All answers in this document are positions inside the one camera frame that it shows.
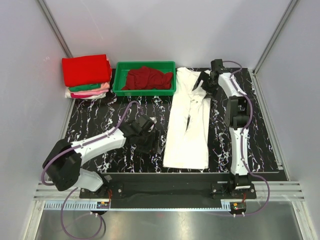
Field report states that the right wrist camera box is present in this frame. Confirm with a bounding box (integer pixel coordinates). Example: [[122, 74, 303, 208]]
[[210, 59, 227, 75]]

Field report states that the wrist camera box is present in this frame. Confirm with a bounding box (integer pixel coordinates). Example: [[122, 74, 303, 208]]
[[210, 59, 227, 75], [136, 115, 157, 132]]

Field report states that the white slotted cable duct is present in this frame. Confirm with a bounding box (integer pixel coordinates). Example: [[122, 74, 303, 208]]
[[43, 201, 232, 210]]

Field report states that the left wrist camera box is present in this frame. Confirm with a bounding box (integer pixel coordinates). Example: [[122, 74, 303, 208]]
[[136, 115, 157, 132]]

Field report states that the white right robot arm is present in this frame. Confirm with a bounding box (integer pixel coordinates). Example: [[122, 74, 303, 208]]
[[195, 71, 253, 199]]

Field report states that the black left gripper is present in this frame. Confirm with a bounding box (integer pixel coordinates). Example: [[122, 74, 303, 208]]
[[136, 129, 161, 155]]

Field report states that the dark red crumpled t-shirt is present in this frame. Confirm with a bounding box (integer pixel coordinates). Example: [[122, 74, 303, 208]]
[[122, 66, 174, 91]]

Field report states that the green folded t-shirt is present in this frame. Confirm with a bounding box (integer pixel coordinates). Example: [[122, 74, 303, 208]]
[[68, 83, 101, 92]]

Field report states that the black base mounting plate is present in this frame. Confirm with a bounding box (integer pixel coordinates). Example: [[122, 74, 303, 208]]
[[78, 172, 257, 210]]

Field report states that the aluminium frame rail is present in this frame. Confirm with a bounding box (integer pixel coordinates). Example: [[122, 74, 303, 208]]
[[33, 181, 305, 202]]

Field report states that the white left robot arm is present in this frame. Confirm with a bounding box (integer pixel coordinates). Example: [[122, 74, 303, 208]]
[[41, 121, 161, 198]]

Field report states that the red folded t-shirt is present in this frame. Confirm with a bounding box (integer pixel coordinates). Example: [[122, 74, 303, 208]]
[[61, 54, 112, 87]]

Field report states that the green plastic bin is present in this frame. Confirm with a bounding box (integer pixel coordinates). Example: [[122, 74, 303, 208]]
[[112, 61, 176, 97]]

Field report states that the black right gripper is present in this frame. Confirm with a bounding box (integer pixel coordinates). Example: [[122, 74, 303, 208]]
[[193, 71, 219, 100]]

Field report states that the white printed t-shirt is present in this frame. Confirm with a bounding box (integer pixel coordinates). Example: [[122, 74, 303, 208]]
[[163, 67, 211, 170]]

